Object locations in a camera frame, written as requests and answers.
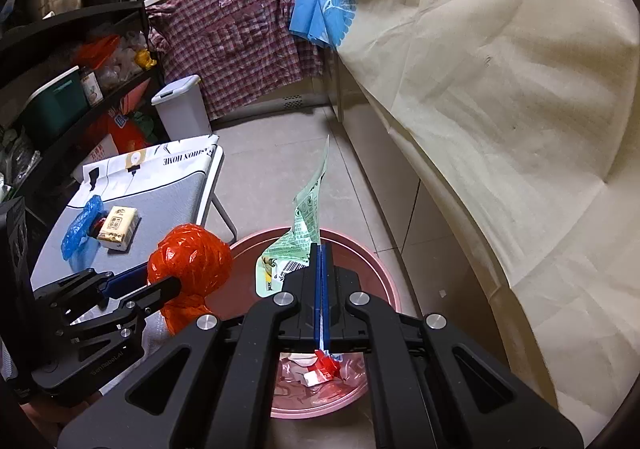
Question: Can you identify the red printed bag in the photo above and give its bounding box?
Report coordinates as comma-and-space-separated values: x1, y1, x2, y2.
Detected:
85, 112, 151, 160

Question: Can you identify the blue plastic bag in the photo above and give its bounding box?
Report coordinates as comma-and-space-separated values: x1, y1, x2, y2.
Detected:
61, 195, 108, 260

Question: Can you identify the red plaid shirt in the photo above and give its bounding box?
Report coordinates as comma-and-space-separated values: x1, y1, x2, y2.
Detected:
147, 0, 331, 122

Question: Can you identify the pink plastic bin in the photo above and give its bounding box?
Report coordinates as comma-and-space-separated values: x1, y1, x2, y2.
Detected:
220, 227, 403, 420

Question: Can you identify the white lidded bin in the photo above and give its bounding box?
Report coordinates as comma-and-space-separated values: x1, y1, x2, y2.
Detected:
151, 74, 213, 142

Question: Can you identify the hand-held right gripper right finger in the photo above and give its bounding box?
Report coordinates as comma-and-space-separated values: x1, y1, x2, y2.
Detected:
321, 243, 586, 449

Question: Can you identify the beige kitchen cabinet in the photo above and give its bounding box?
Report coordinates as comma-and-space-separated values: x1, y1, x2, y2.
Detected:
327, 46, 506, 330

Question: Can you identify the beige tissue pack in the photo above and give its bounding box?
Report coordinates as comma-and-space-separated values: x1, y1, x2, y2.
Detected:
96, 206, 141, 251

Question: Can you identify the white folding table frame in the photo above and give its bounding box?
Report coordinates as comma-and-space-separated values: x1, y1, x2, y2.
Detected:
197, 149, 240, 245

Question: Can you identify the red plastic bag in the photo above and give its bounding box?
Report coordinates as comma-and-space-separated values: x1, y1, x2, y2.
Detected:
146, 224, 234, 336

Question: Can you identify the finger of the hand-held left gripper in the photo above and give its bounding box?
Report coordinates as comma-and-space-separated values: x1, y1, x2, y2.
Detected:
34, 261, 152, 316
64, 275, 184, 346

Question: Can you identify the green printed wrapper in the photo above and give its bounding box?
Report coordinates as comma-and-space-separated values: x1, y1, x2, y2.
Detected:
255, 134, 331, 300

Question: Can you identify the green storage box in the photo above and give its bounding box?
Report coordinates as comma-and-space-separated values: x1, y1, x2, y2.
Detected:
25, 65, 91, 140

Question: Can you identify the grey printed table cover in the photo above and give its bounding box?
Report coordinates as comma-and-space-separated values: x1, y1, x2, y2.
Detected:
30, 134, 226, 400

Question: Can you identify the labelled jar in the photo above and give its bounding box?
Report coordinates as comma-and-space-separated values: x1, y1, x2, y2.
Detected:
79, 66, 103, 107

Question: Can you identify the black shelf rack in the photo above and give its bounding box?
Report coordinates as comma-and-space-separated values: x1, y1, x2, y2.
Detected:
0, 0, 168, 210

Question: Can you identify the cream and blue printed cloth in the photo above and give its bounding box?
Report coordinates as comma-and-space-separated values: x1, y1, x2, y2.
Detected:
289, 0, 640, 425

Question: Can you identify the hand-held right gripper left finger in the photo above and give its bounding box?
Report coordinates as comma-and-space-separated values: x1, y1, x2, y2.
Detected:
57, 241, 323, 449

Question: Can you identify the orange plastic bag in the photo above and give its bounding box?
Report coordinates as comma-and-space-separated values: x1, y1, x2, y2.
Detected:
75, 34, 123, 72

